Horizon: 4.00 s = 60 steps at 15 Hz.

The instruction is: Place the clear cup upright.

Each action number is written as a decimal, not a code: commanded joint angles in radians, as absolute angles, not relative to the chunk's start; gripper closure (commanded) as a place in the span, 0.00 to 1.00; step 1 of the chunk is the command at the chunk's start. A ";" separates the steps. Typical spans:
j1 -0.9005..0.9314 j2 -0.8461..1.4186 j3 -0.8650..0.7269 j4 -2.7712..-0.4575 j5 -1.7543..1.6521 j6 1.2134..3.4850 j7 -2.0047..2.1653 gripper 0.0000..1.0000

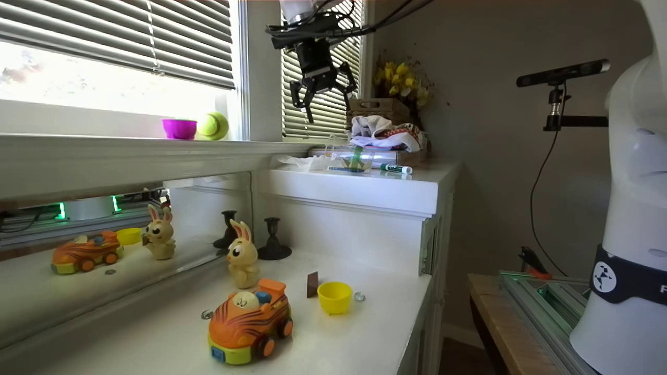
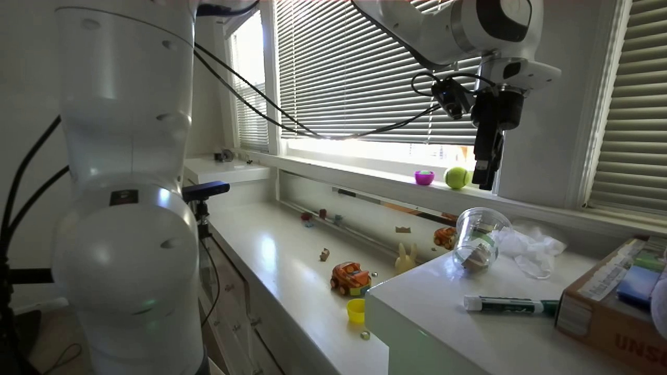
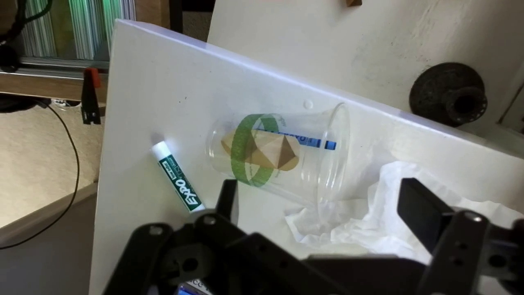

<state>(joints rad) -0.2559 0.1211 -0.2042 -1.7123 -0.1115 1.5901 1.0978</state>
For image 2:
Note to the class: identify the red orange plush toy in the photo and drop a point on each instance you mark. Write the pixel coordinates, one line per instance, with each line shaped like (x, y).
(348, 279)

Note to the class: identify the white side table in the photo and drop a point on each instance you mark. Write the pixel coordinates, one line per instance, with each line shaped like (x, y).
(445, 339)

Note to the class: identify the white window ledge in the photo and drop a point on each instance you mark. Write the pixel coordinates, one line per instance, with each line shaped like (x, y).
(388, 174)

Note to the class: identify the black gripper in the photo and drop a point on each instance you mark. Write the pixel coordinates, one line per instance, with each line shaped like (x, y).
(502, 110)

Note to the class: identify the grey window blind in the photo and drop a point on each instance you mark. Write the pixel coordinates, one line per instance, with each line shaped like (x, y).
(636, 104)
(334, 68)

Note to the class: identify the beige bunny toy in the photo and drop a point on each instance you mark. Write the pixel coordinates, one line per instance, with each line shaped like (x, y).
(406, 259)

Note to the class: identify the white drawer cabinet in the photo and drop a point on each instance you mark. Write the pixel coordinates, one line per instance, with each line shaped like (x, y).
(277, 277)

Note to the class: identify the clear plastic cup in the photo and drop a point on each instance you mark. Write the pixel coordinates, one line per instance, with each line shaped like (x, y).
(480, 235)

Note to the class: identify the crumpled clear plastic bag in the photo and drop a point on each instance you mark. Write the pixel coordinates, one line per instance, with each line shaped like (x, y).
(534, 248)

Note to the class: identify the small yellow cup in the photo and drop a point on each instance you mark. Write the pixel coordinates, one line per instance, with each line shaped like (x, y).
(357, 310)

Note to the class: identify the brown cardboard box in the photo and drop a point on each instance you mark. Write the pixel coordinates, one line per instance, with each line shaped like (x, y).
(597, 323)

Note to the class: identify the small dark objects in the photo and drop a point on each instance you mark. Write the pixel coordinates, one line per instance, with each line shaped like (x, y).
(223, 156)

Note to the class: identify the green item in box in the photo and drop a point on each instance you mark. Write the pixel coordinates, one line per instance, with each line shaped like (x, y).
(651, 259)

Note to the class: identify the black horizontal bar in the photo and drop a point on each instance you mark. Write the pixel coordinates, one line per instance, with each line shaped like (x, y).
(31, 275)

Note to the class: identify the pink cup on sill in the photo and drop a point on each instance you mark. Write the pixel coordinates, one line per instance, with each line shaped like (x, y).
(424, 177)

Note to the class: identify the green tennis ball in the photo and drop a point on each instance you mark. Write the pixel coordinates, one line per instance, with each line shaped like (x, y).
(457, 177)

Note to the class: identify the black stereo camera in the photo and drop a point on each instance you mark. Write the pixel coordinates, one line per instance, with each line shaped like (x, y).
(209, 189)

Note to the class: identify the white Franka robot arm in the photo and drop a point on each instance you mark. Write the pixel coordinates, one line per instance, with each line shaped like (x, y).
(126, 262)

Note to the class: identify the blue item in box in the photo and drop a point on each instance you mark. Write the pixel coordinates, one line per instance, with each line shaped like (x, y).
(638, 283)

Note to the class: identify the black camera tripod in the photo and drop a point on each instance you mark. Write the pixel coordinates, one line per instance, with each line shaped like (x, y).
(202, 218)

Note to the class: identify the green white marker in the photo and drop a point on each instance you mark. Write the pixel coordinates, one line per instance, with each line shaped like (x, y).
(512, 304)

